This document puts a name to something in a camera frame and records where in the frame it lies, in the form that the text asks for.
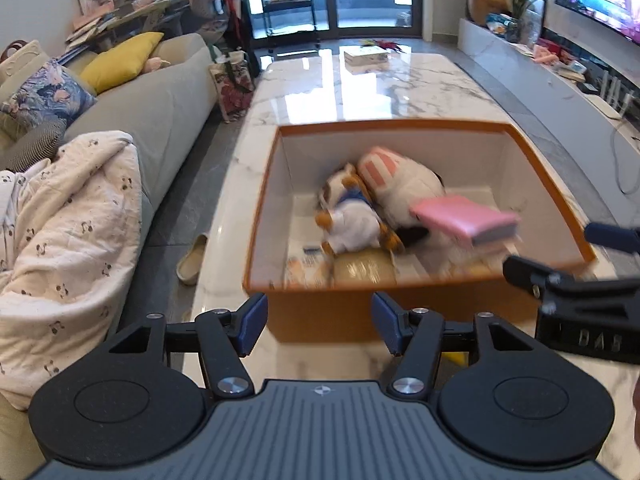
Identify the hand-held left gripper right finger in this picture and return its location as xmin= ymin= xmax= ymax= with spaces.
xmin=371 ymin=291 xmax=543 ymax=401

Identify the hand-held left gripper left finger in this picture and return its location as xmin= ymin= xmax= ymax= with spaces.
xmin=107 ymin=292 xmax=271 ymax=401

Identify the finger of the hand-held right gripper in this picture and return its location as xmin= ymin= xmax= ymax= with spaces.
xmin=502 ymin=255 xmax=640 ymax=307
xmin=585 ymin=222 xmax=640 ymax=255

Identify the gold jewellery box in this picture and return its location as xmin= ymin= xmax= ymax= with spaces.
xmin=332 ymin=250 xmax=398 ymax=288

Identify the orange cardboard box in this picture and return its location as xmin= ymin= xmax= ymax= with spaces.
xmin=242 ymin=120 xmax=598 ymax=346

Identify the pink notebook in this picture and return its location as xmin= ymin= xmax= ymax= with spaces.
xmin=410 ymin=196 xmax=521 ymax=248

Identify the brown bear plush toy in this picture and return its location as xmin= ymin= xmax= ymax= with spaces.
xmin=315 ymin=162 xmax=406 ymax=256

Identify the white sheep plush toy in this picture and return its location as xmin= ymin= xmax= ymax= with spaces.
xmin=356 ymin=146 xmax=448 ymax=248

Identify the beige slipper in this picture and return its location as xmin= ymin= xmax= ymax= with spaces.
xmin=176 ymin=232 xmax=210 ymax=287

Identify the white router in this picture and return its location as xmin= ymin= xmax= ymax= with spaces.
xmin=590 ymin=72 xmax=638 ymax=121

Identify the white marble television console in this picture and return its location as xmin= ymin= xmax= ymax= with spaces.
xmin=457 ymin=17 xmax=640 ymax=241

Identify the white printed blanket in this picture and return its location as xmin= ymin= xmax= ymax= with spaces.
xmin=0 ymin=130 xmax=146 ymax=411

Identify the grey sofa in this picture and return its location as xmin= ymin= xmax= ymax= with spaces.
xmin=0 ymin=32 xmax=216 ymax=466

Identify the floral tote bag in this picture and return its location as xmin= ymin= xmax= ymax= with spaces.
xmin=209 ymin=51 xmax=256 ymax=123

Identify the brown round vase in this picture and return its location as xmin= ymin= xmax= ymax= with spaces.
xmin=467 ymin=0 xmax=508 ymax=26

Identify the flat white box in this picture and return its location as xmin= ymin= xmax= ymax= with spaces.
xmin=343 ymin=49 xmax=390 ymax=67

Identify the red and green item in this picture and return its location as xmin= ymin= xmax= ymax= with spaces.
xmin=360 ymin=38 xmax=403 ymax=53

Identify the black and white checked pillow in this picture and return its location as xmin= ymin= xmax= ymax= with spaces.
xmin=2 ymin=119 xmax=68 ymax=173

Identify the yellow pillow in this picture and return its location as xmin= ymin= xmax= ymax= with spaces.
xmin=79 ymin=31 xmax=165 ymax=95

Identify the blue floral pillow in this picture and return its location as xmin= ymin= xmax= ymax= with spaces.
xmin=0 ymin=58 xmax=98 ymax=131

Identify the black trolley cart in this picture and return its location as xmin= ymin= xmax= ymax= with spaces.
xmin=247 ymin=0 xmax=321 ymax=51

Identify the cluttered study desk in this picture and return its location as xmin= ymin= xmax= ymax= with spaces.
xmin=65 ymin=0 xmax=221 ymax=51

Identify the beige bear-shaped cushion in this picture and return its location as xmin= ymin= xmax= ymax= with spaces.
xmin=0 ymin=39 xmax=51 ymax=86

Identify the black cable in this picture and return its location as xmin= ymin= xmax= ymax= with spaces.
xmin=615 ymin=120 xmax=640 ymax=196

